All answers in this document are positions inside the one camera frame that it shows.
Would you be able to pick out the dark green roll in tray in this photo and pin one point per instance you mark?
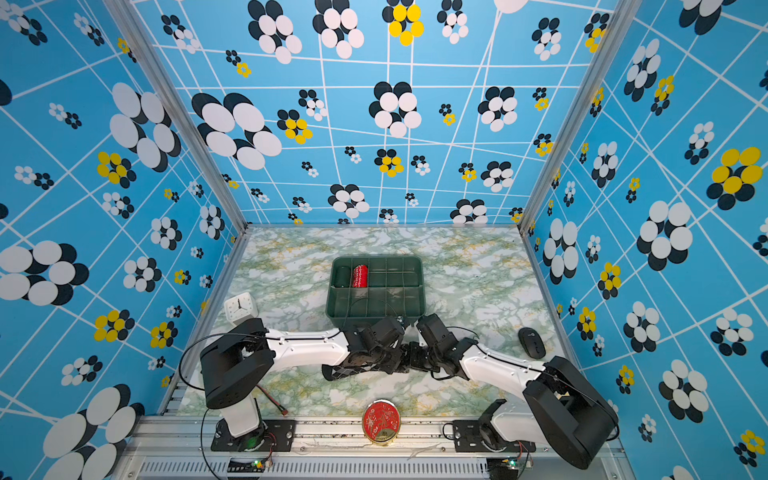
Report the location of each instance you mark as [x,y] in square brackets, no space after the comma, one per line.
[342,277]

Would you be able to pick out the aluminium front rail frame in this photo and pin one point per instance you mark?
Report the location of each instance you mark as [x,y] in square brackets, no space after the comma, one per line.
[336,448]

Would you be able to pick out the white square clock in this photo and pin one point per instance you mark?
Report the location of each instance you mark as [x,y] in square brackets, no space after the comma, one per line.
[240,308]

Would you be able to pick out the green compartment tray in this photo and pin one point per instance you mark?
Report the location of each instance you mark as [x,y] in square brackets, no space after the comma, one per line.
[396,288]

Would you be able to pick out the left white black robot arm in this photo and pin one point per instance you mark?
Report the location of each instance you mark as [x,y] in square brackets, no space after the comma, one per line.
[234,364]

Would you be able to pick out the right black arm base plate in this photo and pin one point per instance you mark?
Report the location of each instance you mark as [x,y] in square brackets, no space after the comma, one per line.
[472,436]

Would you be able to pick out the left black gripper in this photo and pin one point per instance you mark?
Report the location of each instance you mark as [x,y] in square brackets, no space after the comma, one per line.
[395,365]

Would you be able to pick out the black computer mouse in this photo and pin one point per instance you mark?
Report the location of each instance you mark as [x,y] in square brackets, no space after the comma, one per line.
[532,343]

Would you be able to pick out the red soda can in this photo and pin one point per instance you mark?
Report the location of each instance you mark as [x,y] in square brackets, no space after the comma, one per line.
[360,274]

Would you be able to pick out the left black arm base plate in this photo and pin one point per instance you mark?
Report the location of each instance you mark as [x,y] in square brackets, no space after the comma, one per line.
[271,436]

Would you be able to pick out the black grey argyle sock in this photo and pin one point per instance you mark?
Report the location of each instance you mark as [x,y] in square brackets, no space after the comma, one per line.
[349,367]

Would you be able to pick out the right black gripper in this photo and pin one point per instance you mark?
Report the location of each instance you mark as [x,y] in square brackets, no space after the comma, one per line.
[413,354]

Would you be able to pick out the red round tin lid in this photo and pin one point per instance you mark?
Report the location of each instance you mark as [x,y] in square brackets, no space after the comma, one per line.
[381,422]

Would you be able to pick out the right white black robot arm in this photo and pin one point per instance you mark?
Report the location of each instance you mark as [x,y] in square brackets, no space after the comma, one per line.
[566,411]

